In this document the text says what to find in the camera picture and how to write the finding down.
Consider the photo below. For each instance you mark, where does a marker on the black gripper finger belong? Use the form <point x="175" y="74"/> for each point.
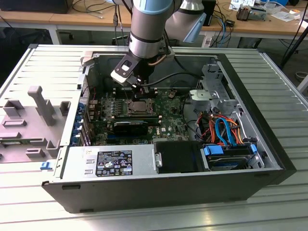
<point x="136" y="92"/>
<point x="145" y="92"/>

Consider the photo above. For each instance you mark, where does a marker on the black drive bay box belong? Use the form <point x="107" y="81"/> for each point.
<point x="178" y="156"/>

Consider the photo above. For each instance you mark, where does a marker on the silver power supply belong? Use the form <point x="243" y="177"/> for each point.
<point x="77" y="156"/>

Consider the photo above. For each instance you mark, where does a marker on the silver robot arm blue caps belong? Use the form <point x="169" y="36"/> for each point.
<point x="149" y="29"/>

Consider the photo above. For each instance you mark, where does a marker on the green motherboard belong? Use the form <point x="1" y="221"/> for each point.
<point x="168" y="120"/>

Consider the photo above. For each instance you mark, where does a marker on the black speaker box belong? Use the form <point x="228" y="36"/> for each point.
<point x="211" y="9"/>

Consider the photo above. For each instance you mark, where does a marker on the small black box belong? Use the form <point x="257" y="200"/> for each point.
<point x="229" y="23"/>

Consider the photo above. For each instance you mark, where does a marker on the grey desk device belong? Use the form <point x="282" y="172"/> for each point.
<point x="258" y="14"/>

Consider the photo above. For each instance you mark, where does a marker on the white black-faced wrist camera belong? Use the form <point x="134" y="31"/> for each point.
<point x="124" y="72"/>

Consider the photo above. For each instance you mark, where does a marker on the copper coil device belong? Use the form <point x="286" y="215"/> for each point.
<point x="243" y="14"/>

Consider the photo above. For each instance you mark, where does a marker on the hard disk in blue carrier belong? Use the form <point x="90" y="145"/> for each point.
<point x="213" y="151"/>

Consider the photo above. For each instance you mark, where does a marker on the black equipment case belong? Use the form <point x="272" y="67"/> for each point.
<point x="36" y="6"/>

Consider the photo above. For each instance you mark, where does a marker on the silver CPU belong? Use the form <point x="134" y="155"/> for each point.
<point x="139" y="106"/>

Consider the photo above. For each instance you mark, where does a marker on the silver drive cage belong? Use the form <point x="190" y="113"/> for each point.
<point x="202" y="96"/>

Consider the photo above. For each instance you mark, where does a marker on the wooden desk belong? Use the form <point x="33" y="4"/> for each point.
<point x="36" y="18"/>

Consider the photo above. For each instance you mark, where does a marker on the green RAM stick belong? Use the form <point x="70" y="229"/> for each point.
<point x="14" y="142"/>

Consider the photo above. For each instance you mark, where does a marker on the CPU socket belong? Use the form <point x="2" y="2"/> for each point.
<point x="153" y="113"/>

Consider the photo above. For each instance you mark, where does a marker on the grey parts rack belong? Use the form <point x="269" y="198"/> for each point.
<point x="33" y="131"/>

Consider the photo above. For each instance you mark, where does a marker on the white papers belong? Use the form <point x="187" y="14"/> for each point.
<point x="284" y="15"/>

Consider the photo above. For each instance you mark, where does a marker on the black graphics card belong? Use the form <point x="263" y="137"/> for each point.
<point x="131" y="129"/>

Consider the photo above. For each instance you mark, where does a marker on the silver hinge bracket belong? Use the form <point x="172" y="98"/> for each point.
<point x="158" y="160"/>

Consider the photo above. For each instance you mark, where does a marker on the black tripod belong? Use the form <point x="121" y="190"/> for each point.
<point x="292" y="49"/>

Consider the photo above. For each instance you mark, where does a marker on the black PC case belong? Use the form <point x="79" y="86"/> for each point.
<point x="144" y="192"/>

